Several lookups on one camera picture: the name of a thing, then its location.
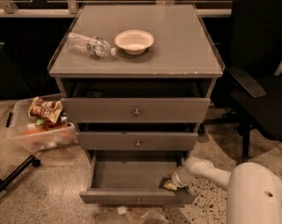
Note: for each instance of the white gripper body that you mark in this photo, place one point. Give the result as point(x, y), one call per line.
point(178, 178)

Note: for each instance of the grey bottom drawer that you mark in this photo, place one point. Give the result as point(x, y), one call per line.
point(134, 178)

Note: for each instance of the grey drawer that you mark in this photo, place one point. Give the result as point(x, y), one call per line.
point(136, 101)
point(136, 136)
point(134, 178)

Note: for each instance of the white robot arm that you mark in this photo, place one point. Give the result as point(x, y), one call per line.
point(254, 193)

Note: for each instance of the grey drawer cabinet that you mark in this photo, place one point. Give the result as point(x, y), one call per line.
point(182, 49)

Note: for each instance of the grey middle drawer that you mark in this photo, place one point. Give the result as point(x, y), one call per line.
point(136, 136)

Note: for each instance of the grey top drawer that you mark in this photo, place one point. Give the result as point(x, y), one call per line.
point(136, 101)

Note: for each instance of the round floor drain cover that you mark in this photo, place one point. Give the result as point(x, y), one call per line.
point(139, 212)

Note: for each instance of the small white paper scrap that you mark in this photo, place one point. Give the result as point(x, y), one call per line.
point(121, 210)

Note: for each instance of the black office chair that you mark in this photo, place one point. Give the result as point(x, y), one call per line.
point(251, 85)

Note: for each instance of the green soda can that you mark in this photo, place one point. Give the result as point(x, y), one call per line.
point(64, 118)

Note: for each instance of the brown snack bag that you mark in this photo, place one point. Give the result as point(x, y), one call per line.
point(45, 109)

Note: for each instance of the white paper bowl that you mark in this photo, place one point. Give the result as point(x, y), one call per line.
point(134, 42)

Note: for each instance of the clear plastic water bottle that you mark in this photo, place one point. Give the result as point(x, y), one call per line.
point(93, 45)

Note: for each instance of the clear plastic storage bin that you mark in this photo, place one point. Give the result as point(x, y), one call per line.
point(20, 123)

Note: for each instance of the black rolling stand leg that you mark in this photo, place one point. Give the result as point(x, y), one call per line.
point(31, 160)

